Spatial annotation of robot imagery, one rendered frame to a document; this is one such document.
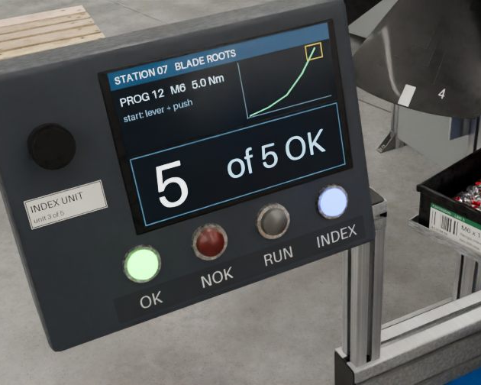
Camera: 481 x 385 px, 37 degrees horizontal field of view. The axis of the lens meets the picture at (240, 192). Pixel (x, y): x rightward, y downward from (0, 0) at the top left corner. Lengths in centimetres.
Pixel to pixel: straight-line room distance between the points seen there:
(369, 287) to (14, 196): 38
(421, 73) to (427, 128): 161
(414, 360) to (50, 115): 50
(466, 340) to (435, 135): 191
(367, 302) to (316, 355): 129
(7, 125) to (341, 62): 24
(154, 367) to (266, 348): 31
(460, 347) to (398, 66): 48
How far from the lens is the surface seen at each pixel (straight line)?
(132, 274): 49
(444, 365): 84
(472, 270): 166
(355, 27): 399
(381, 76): 114
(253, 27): 49
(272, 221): 51
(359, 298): 70
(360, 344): 74
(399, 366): 80
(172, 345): 206
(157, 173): 48
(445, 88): 112
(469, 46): 115
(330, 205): 53
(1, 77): 45
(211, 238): 49
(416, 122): 279
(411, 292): 220
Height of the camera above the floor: 141
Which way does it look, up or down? 32 degrees down
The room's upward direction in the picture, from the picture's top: 5 degrees counter-clockwise
